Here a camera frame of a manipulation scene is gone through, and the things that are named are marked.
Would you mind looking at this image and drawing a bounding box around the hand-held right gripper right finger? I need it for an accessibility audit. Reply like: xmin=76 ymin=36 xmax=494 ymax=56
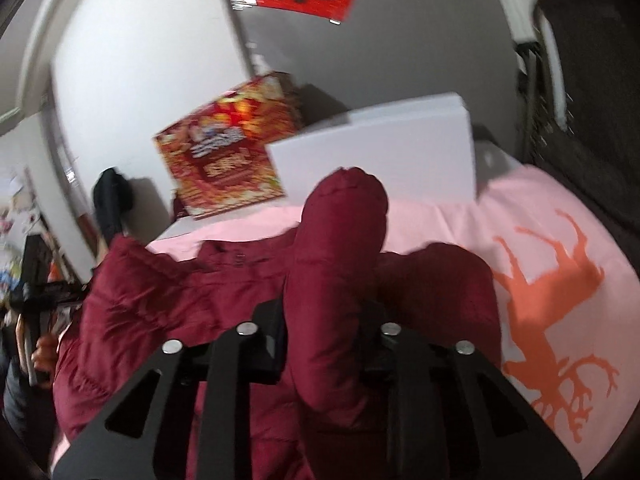
xmin=357 ymin=302 xmax=584 ymax=480

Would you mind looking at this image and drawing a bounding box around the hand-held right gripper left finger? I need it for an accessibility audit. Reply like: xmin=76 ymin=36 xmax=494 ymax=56
xmin=52 ymin=297 xmax=289 ymax=480

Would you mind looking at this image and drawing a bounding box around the maroon puffer jacket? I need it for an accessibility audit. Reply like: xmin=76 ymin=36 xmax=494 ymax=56
xmin=52 ymin=165 xmax=503 ymax=480

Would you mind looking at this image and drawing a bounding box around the person's left hand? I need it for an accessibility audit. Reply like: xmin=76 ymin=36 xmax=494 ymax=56
xmin=30 ymin=332 xmax=62 ymax=377

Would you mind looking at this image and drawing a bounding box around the cluttered shelf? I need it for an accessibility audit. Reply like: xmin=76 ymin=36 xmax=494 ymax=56
xmin=0 ymin=160 xmax=56 ymax=291

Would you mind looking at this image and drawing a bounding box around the black cloth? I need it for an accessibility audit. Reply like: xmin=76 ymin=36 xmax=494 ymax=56
xmin=92 ymin=167 xmax=136 ymax=247

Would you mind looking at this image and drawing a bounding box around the pink blanket with orange deer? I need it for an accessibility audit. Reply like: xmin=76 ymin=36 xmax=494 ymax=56
xmin=50 ymin=166 xmax=632 ymax=480

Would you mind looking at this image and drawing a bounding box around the red printed cardboard box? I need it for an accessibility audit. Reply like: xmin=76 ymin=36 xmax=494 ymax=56
xmin=152 ymin=72 xmax=304 ymax=221

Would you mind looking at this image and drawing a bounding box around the white box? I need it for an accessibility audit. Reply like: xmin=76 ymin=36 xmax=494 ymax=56
xmin=265 ymin=91 xmax=475 ymax=207

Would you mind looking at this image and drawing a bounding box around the dark mesh chair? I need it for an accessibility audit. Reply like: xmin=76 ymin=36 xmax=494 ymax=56
xmin=515 ymin=0 xmax=640 ymax=242

